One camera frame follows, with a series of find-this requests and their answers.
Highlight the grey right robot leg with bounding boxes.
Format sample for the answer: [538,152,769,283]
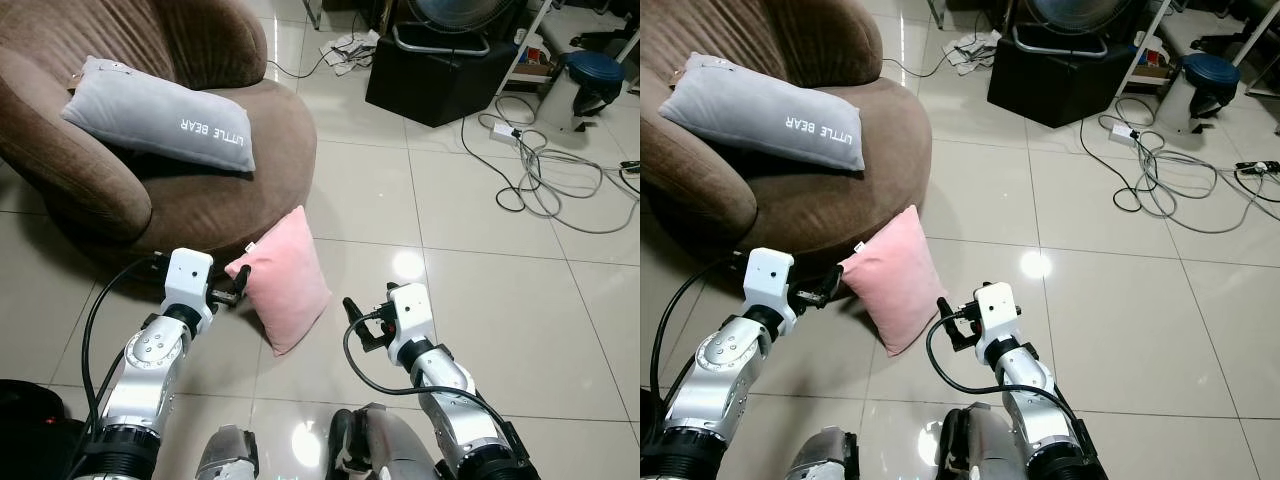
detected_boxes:
[330,403,441,480]
[940,403,1031,480]

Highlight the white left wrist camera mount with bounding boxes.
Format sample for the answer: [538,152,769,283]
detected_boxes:
[163,248,215,319]
[745,248,798,336]

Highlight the white crumpled cloth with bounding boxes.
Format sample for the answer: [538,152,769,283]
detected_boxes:
[320,30,381,76]
[945,30,1001,76]

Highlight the grey tangled floor cables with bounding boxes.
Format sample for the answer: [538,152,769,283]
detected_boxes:
[1080,95,1280,236]
[460,95,641,236]

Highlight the grey robot leg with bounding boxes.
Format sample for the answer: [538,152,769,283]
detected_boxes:
[790,425,859,480]
[330,403,441,480]
[940,403,1031,480]
[195,425,259,480]

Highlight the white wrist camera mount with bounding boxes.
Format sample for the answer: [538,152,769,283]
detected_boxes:
[975,283,1023,361]
[163,248,215,319]
[385,283,435,361]
[745,248,798,336]

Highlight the white metal frame bar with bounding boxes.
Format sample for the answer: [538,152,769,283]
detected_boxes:
[497,0,561,101]
[1125,0,1176,101]

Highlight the black box cabinet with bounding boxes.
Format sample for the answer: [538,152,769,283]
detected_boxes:
[987,35,1141,128]
[365,35,521,128]

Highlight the blue round stool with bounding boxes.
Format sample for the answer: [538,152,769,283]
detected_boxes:
[1180,52,1243,131]
[560,52,626,116]

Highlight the pink square pillow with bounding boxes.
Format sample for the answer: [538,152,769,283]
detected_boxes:
[225,206,332,357]
[838,205,951,357]

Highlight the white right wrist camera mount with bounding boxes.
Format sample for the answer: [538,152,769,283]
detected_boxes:
[975,283,1023,361]
[385,283,435,361]

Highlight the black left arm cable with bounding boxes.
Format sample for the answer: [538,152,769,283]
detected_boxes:
[648,255,753,441]
[65,255,171,480]

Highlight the black device with red light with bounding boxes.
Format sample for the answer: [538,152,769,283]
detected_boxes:
[0,380,86,480]

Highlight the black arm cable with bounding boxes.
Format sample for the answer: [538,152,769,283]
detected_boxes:
[65,255,171,480]
[926,318,1091,441]
[648,255,753,441]
[343,318,521,451]

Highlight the grey left robot leg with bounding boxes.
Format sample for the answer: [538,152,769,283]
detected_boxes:
[195,425,259,480]
[790,425,859,480]

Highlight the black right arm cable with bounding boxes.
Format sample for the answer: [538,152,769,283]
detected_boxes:
[926,318,1091,441]
[343,318,521,451]

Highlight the grey Little Bear pillow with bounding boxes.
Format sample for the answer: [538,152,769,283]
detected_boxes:
[62,56,256,173]
[658,53,867,172]

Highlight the round floor fan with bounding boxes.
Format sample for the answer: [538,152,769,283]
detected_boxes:
[392,0,521,56]
[1015,0,1141,56]

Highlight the brown round fabric sofa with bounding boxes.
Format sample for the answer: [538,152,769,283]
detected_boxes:
[0,0,319,269]
[640,0,939,263]

